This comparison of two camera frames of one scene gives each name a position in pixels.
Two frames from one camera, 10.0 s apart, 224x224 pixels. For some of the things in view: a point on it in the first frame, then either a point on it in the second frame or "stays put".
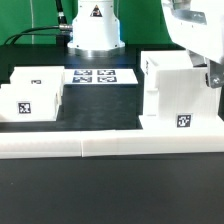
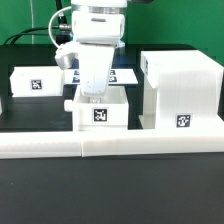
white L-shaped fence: [78, 144] stays put
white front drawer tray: [30, 102] to [109, 114]
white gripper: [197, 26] to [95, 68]
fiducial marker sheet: [100, 76] stays put
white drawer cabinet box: [176, 93] stays put
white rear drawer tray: [38, 75] stays put
